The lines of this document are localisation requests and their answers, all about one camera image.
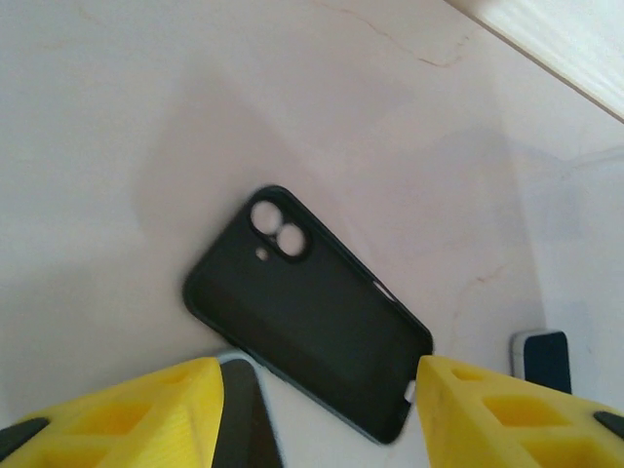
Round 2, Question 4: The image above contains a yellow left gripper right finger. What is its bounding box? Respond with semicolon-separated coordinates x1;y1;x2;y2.
415;354;624;468

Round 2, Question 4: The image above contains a light blue edged smartphone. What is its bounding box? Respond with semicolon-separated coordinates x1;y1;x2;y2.
214;349;287;468

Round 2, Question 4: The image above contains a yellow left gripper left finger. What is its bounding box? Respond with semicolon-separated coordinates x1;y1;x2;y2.
0;356;227;468

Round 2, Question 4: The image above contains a silver edged smartphone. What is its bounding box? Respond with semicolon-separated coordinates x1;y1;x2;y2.
509;330;572;395

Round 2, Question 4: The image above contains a black phone case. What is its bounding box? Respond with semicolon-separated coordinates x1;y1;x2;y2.
182;183;434;446

